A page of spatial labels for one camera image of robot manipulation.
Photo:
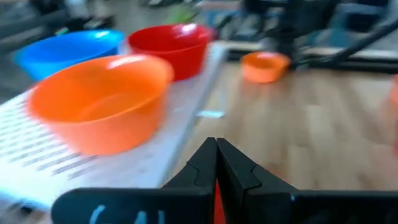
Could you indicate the blue plastic mini bowl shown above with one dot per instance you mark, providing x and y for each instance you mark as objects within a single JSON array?
[{"x": 65, "y": 53}]

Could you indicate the white perforated metal shelf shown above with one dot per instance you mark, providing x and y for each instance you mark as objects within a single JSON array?
[{"x": 124, "y": 168}]

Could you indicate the red plastic mini bowl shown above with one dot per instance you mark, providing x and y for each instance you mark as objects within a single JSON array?
[
  {"x": 395, "y": 115},
  {"x": 219, "y": 208},
  {"x": 174, "y": 53}
]

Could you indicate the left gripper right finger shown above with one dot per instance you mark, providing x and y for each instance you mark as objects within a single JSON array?
[{"x": 242, "y": 186}]

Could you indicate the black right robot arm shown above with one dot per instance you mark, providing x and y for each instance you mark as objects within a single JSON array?
[{"x": 289, "y": 28}]

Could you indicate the green potted plant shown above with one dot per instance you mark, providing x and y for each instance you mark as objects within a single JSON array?
[{"x": 182, "y": 15}]

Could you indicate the orange plastic mini bowl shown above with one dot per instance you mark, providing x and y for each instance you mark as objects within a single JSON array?
[
  {"x": 99, "y": 102},
  {"x": 264, "y": 70}
]

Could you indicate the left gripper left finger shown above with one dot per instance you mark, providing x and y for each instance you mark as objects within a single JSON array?
[{"x": 199, "y": 174}]

